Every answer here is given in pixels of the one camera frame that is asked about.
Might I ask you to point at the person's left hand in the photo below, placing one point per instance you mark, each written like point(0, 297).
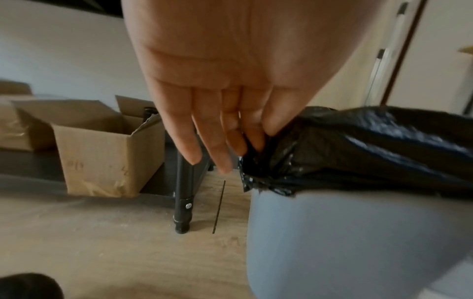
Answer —
point(236, 52)

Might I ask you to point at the black plastic trash bag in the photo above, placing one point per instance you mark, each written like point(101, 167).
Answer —
point(354, 151)

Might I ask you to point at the black metal table leg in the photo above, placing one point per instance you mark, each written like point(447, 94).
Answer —
point(184, 192)

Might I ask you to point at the white mop pole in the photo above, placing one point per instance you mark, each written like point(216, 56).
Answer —
point(388, 55)

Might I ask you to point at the open cardboard box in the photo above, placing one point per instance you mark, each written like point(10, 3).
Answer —
point(99, 157)

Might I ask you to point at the grey trash bin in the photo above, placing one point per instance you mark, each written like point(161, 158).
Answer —
point(340, 245)

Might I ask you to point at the taped cardboard box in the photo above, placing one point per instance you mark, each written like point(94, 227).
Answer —
point(18, 128)

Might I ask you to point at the black shoe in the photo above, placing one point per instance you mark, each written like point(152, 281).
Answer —
point(26, 287)

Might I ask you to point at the dark brown door frame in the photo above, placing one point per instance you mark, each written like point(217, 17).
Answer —
point(408, 52)

